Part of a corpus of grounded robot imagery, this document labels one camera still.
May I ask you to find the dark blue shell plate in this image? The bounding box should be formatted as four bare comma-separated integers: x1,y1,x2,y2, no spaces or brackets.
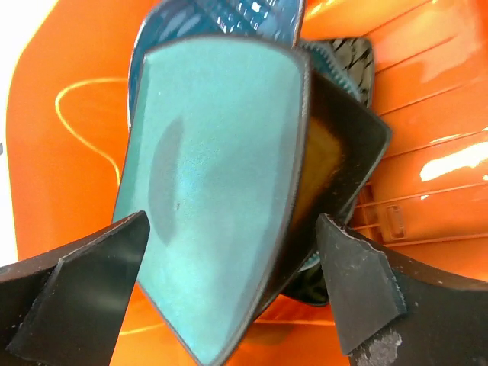
127,0,305,124

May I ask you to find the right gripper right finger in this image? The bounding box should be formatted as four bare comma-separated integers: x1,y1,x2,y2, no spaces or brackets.
316,214,487,365

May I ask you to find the orange plastic bin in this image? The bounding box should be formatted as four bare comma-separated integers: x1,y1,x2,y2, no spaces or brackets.
5,0,488,366

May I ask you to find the teal square plate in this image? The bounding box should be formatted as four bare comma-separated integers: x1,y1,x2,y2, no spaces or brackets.
114,34,311,365

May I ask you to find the black and amber square plate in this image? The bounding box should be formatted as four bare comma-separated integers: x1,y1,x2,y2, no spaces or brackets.
255,72,392,316

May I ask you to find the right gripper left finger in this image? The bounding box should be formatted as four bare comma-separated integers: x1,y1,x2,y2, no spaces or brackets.
1,211,149,365

